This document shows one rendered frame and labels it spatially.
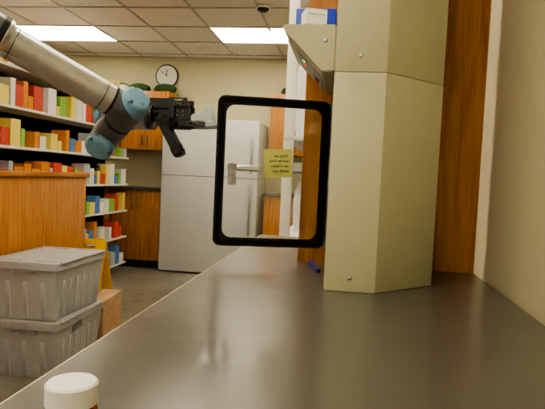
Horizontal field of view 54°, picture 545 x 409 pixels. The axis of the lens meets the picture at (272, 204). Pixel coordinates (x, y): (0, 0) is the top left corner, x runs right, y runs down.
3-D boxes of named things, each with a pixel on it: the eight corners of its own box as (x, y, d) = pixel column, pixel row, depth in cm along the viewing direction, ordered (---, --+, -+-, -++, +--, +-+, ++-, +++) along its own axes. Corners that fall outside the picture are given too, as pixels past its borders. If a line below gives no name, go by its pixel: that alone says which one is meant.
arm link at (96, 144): (96, 126, 133) (112, 101, 141) (76, 149, 140) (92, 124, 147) (123, 144, 136) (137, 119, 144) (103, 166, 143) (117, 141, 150)
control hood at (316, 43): (336, 95, 146) (338, 58, 146) (334, 71, 114) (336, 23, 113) (294, 94, 148) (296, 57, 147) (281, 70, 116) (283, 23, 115)
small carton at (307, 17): (320, 40, 129) (321, 15, 128) (326, 36, 124) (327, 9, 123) (300, 39, 128) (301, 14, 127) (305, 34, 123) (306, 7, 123)
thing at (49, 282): (106, 299, 349) (108, 249, 348) (57, 324, 289) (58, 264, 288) (46, 294, 355) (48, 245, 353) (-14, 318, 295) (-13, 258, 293)
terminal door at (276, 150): (323, 248, 147) (331, 101, 145) (212, 245, 143) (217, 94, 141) (323, 248, 148) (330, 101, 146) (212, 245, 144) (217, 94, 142)
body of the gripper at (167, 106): (189, 97, 143) (146, 96, 145) (187, 130, 143) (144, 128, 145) (197, 101, 151) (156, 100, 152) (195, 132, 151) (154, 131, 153)
